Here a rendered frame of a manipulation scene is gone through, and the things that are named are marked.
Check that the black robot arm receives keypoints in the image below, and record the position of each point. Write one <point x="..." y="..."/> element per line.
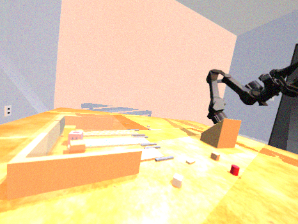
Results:
<point x="249" y="94"/>

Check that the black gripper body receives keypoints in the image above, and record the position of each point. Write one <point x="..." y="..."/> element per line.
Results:
<point x="283" y="88"/>

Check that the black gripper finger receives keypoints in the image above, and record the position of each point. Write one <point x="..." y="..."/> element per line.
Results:
<point x="288" y="70"/>
<point x="293" y="84"/>

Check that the red cylinder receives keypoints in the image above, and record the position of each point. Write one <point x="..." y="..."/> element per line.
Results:
<point x="234" y="169"/>

